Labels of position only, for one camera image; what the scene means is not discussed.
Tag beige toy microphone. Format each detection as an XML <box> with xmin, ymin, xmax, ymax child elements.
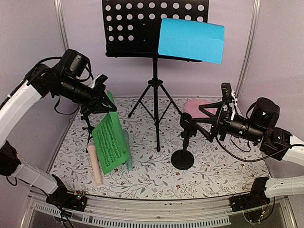
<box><xmin>87</xmin><ymin>141</ymin><xmax>102</xmax><ymax>186</ymax></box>

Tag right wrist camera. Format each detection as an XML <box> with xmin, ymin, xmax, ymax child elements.
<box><xmin>221</xmin><ymin>82</ymin><xmax>237</xmax><ymax>105</ymax></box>

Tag floral table mat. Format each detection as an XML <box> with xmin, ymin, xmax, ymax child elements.
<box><xmin>50</xmin><ymin>97</ymin><xmax>269</xmax><ymax>200</ymax></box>

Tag mint green toy microphone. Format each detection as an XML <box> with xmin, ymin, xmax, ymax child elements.
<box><xmin>123</xmin><ymin>129</ymin><xmax>133</xmax><ymax>171</ymax></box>

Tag black shock mount tripod stand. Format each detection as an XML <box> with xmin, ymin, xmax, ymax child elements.
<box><xmin>81</xmin><ymin>114</ymin><xmax>94</xmax><ymax>153</ymax></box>

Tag blue paper sheet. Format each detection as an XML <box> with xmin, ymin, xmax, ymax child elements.
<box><xmin>158</xmin><ymin>19</ymin><xmax>225</xmax><ymax>64</ymax></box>

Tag green paper sheet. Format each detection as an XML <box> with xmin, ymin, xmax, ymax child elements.
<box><xmin>91</xmin><ymin>90</ymin><xmax>131</xmax><ymax>176</ymax></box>

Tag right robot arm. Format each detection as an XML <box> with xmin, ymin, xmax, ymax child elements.
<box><xmin>185</xmin><ymin>97</ymin><xmax>304</xmax><ymax>166</ymax></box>

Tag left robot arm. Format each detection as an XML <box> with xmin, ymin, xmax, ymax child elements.
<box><xmin>0</xmin><ymin>49</ymin><xmax>116</xmax><ymax>206</ymax></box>

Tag left aluminium frame post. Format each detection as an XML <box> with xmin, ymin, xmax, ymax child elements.
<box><xmin>53</xmin><ymin>0</ymin><xmax>70</xmax><ymax>51</ymax></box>

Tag black music stand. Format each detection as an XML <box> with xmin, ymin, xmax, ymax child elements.
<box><xmin>102</xmin><ymin>0</ymin><xmax>209</xmax><ymax>151</ymax></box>

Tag aluminium frame post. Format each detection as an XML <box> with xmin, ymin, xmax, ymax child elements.
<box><xmin>236</xmin><ymin>0</ymin><xmax>261</xmax><ymax>99</ymax></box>
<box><xmin>53</xmin><ymin>0</ymin><xmax>70</xmax><ymax>51</ymax></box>

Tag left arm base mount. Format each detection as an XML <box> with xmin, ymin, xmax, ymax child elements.
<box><xmin>46</xmin><ymin>190</ymin><xmax>88</xmax><ymax>212</ymax></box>

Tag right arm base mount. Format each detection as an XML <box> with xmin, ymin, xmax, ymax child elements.
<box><xmin>229</xmin><ymin>193</ymin><xmax>270</xmax><ymax>224</ymax></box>

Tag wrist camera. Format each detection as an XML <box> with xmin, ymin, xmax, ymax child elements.
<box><xmin>221</xmin><ymin>82</ymin><xmax>237</xmax><ymax>105</ymax></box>
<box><xmin>91</xmin><ymin>74</ymin><xmax>108</xmax><ymax>92</ymax></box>

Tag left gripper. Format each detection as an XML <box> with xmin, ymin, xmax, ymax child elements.
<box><xmin>56</xmin><ymin>73</ymin><xmax>117</xmax><ymax>115</ymax></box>

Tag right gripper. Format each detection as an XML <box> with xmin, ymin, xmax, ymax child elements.
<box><xmin>190</xmin><ymin>102</ymin><xmax>265</xmax><ymax>143</ymax></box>

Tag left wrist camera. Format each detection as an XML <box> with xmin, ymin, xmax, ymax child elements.
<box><xmin>91</xmin><ymin>74</ymin><xmax>108</xmax><ymax>92</ymax></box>

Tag aluminium front rail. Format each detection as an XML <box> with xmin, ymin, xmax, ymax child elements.
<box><xmin>23</xmin><ymin>193</ymin><xmax>297</xmax><ymax>228</ymax></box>

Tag black round base mic stand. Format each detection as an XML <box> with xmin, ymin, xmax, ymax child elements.
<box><xmin>171</xmin><ymin>113</ymin><xmax>197</xmax><ymax>170</ymax></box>

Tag right aluminium frame post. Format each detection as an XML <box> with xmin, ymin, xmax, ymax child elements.
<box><xmin>236</xmin><ymin>0</ymin><xmax>261</xmax><ymax>99</ymax></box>

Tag pink plate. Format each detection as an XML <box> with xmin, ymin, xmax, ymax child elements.
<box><xmin>184</xmin><ymin>99</ymin><xmax>212</xmax><ymax>118</ymax></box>

